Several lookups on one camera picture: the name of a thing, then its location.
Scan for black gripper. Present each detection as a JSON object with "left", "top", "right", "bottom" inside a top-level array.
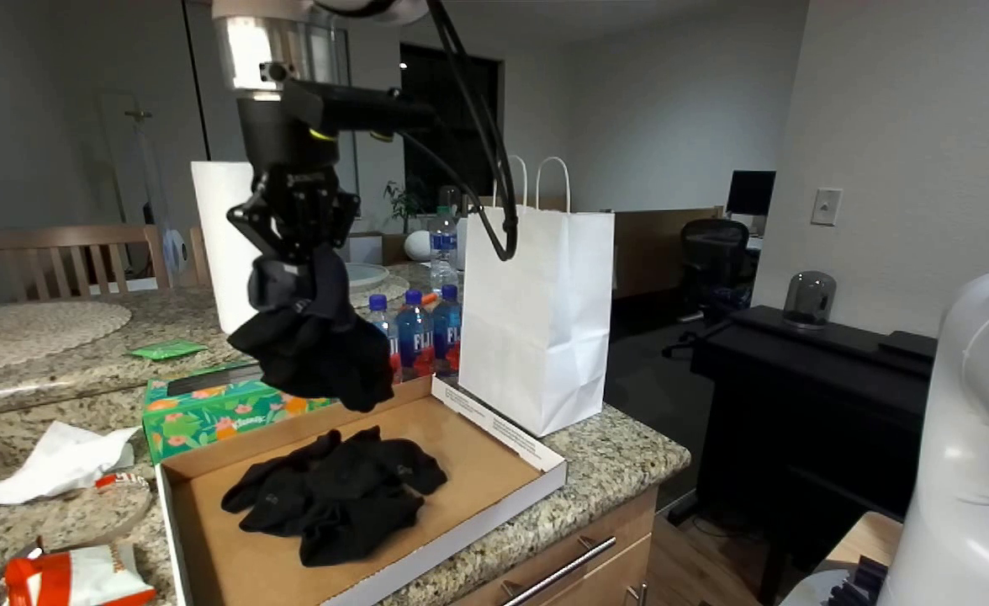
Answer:
[{"left": 225, "top": 89, "right": 363, "bottom": 269}]

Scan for white paper bag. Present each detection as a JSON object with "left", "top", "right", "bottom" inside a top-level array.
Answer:
[{"left": 455, "top": 150, "right": 620, "bottom": 439}]

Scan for white paper towel roll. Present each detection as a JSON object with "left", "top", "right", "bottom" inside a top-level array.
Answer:
[{"left": 188, "top": 159, "right": 264, "bottom": 340}]

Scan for glass plate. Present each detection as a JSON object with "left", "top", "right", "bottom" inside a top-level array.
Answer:
[{"left": 339, "top": 258, "right": 394, "bottom": 296}]

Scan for green houseplant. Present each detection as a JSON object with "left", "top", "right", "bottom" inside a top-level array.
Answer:
[{"left": 385, "top": 177, "right": 431, "bottom": 234}]

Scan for white round object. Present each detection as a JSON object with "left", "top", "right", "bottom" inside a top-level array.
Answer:
[{"left": 401, "top": 225, "right": 438, "bottom": 267}]

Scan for clear water bottle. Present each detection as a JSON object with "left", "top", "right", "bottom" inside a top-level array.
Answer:
[{"left": 428, "top": 225, "right": 461, "bottom": 290}]

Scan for dark window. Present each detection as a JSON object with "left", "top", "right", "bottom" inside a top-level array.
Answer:
[{"left": 397, "top": 40, "right": 507, "bottom": 217}]

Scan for flat green packet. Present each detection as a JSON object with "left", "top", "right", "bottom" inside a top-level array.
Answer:
[{"left": 125, "top": 340, "right": 210, "bottom": 367}]

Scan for green floral tissue box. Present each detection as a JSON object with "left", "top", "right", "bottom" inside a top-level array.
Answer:
[{"left": 139, "top": 372, "right": 336, "bottom": 468}]

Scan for wooden chair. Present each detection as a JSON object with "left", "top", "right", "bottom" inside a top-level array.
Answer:
[{"left": 0, "top": 221, "right": 175, "bottom": 314}]

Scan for round woven placemat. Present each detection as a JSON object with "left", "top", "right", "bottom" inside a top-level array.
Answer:
[{"left": 0, "top": 296, "right": 136, "bottom": 381}]

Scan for flat cardboard box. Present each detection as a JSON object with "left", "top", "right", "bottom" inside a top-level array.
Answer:
[{"left": 155, "top": 372, "right": 572, "bottom": 606}]

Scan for crumpled white napkin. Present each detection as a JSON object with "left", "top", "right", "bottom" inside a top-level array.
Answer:
[{"left": 0, "top": 418, "right": 146, "bottom": 515}]

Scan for wooden desk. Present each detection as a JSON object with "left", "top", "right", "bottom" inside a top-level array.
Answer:
[{"left": 612, "top": 205, "right": 728, "bottom": 305}]

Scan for black office chair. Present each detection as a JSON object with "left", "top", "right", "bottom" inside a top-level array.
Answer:
[{"left": 677, "top": 215, "right": 755, "bottom": 331}]

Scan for red and white packet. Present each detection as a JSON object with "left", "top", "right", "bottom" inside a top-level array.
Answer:
[{"left": 0, "top": 537, "right": 161, "bottom": 606}]

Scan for wooden lower cabinet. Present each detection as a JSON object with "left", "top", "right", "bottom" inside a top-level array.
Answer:
[{"left": 449, "top": 484, "right": 664, "bottom": 606}]

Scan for dark computer monitor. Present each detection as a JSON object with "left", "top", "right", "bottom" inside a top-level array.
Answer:
[{"left": 723, "top": 168, "right": 782, "bottom": 221}]

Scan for grey round speaker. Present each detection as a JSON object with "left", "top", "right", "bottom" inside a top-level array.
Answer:
[{"left": 782, "top": 269, "right": 841, "bottom": 326}]

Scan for black digital piano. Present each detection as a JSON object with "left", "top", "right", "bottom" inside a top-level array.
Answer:
[{"left": 691, "top": 301, "right": 949, "bottom": 566}]

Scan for small wooden box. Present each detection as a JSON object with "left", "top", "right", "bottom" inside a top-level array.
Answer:
[{"left": 825, "top": 509, "right": 909, "bottom": 572}]

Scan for metal drawer handle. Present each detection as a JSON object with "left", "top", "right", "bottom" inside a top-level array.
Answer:
[{"left": 497, "top": 532, "right": 624, "bottom": 606}]

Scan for white light switch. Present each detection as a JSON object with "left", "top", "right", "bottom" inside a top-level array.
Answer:
[{"left": 808, "top": 185, "right": 848, "bottom": 232}]

